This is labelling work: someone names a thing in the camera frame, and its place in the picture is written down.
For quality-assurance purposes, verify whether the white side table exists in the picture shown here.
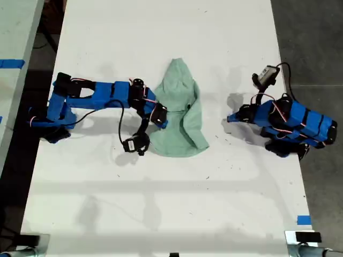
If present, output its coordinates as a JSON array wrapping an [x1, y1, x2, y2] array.
[[0, 0, 45, 172]]

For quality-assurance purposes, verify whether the small black box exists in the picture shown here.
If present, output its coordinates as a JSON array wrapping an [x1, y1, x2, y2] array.
[[295, 232, 322, 244], [18, 234, 41, 247]]

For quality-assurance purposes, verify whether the short black camera stalk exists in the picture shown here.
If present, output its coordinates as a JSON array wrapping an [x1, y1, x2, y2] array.
[[255, 82, 269, 105], [136, 112, 150, 136]]

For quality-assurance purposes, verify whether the black camera cable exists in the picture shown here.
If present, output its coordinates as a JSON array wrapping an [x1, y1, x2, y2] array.
[[275, 62, 296, 101], [63, 99, 128, 145]]

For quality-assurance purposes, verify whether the pale green T-shirt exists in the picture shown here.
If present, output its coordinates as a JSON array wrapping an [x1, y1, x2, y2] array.
[[148, 58, 210, 158]]

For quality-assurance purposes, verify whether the black camera box white label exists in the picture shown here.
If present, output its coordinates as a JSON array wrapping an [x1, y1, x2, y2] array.
[[251, 65, 281, 87], [122, 133, 150, 156]]

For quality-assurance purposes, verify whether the long blue tape strip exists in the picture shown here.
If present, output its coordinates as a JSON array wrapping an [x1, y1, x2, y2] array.
[[0, 59, 26, 70]]

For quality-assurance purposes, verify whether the metal tube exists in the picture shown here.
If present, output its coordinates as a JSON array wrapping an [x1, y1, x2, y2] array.
[[0, 247, 37, 257], [296, 244, 343, 257]]

